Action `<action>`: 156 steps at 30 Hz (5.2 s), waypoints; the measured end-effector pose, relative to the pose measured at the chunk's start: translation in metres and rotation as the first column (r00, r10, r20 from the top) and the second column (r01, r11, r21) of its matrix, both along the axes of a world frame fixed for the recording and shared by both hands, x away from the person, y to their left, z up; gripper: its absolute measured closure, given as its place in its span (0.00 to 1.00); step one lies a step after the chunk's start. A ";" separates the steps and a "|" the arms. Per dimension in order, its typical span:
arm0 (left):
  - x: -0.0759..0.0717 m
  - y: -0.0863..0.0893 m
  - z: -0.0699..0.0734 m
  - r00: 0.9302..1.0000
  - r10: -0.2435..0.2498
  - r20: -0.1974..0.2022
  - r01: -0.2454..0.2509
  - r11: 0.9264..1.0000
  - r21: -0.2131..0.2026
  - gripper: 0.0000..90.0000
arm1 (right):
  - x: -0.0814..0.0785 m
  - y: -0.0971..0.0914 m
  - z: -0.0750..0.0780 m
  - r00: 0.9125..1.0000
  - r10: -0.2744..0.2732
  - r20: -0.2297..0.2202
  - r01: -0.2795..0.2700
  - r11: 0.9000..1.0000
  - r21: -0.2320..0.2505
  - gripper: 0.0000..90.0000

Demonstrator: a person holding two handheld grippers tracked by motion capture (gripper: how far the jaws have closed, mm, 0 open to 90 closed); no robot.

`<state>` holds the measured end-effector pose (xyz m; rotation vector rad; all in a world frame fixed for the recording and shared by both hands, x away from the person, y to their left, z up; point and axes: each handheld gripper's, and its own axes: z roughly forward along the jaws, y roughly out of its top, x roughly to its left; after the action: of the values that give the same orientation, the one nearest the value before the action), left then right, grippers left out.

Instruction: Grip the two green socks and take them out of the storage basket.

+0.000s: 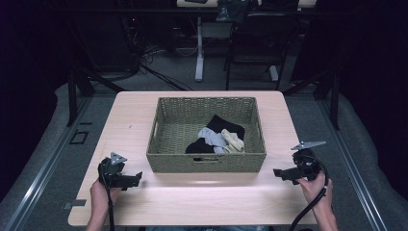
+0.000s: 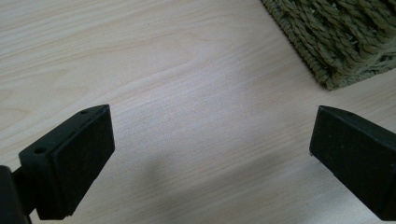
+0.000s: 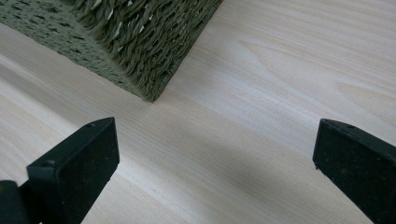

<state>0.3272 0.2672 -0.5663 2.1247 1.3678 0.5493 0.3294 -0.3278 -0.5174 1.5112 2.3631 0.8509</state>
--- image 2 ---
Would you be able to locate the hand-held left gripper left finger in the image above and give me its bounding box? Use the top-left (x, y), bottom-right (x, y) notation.
top-left (18, 104), bottom-right (116, 221)

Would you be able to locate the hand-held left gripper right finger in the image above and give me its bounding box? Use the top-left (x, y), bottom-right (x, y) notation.
top-left (308, 105), bottom-right (396, 222)

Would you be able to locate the woven green straw basket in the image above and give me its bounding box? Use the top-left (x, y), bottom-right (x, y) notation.
top-left (261, 0), bottom-right (396, 91)

